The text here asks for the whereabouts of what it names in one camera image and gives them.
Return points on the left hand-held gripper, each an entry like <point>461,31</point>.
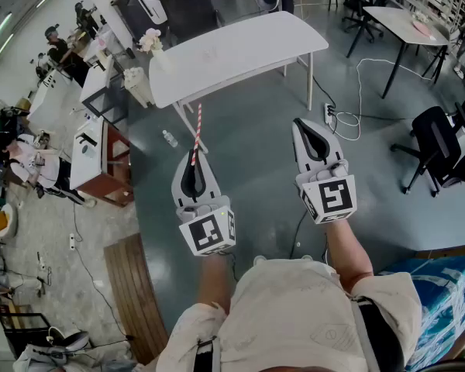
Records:
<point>211,233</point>

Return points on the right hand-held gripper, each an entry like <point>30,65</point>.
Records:
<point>333,196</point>

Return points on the red white striped straw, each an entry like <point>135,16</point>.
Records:
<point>198,126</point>

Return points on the person's left forearm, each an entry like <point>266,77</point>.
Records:
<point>215,281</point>

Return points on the person's right forearm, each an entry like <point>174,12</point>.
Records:
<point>346,254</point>

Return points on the white power strip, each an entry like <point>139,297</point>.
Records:
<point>42,262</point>
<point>72,242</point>
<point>328,114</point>

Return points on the clear plastic water bottle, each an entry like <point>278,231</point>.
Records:
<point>170,138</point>

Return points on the white-topped brown cabinet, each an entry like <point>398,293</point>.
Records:
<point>86,161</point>

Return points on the black office chair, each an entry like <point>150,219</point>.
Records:
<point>436,138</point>
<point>366,14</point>

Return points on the brown wooden slatted bench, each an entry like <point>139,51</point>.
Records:
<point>133,293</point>

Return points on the white rounded table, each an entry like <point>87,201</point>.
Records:
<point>236,49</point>

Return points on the grey table with black legs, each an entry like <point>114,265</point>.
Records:
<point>399,23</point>

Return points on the person's beige shirt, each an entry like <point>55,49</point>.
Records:
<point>286,308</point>

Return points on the pink flower bouquet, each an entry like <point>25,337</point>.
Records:
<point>152,40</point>

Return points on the black high-back chair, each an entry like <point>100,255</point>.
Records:
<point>190,10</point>

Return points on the white table with black frame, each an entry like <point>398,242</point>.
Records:
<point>97,81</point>

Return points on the black frame cabinet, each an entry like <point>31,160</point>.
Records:
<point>23,324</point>

